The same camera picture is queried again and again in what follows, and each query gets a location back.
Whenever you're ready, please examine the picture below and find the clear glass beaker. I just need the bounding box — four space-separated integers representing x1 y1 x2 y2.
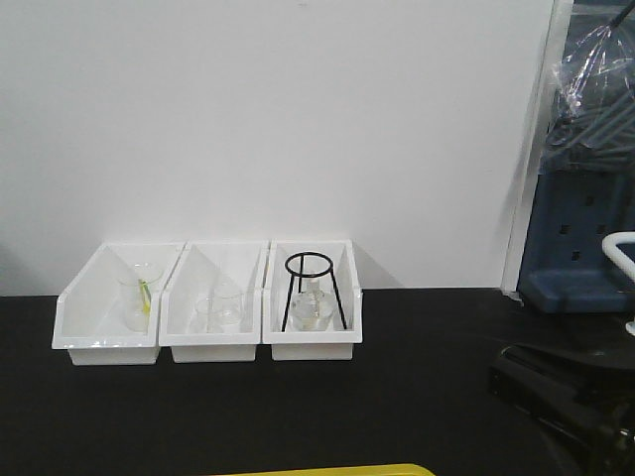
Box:
190 282 243 333

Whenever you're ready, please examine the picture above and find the black wire tripod stand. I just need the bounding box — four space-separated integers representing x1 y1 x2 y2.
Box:
281 251 349 332

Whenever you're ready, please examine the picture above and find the round glass flask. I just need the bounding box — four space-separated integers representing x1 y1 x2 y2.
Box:
291 279 336 331

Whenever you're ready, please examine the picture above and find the clear bag of pegs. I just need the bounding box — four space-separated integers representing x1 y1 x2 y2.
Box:
540 1 634 174

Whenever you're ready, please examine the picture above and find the middle white storage bin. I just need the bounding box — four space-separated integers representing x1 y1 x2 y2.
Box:
159 241 269 363

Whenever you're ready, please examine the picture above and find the yellow plastic tray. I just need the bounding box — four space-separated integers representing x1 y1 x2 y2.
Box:
277 462 438 476

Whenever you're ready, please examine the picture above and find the white lab faucet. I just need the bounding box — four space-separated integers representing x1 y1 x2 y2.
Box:
600 231 635 336

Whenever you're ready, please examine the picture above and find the right white storage bin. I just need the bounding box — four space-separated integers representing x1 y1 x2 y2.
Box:
262 239 363 361

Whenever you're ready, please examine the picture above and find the left white storage bin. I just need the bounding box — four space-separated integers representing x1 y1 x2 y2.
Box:
52 242 186 366

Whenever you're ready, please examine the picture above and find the blue-grey pegboard drying rack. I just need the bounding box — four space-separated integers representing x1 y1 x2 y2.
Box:
515 0 635 314

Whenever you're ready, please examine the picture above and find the white storage bin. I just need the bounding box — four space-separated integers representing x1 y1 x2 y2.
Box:
262 239 363 361
52 242 186 366
159 241 269 363

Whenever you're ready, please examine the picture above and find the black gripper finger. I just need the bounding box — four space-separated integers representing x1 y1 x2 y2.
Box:
498 343 634 402
488 354 620 446

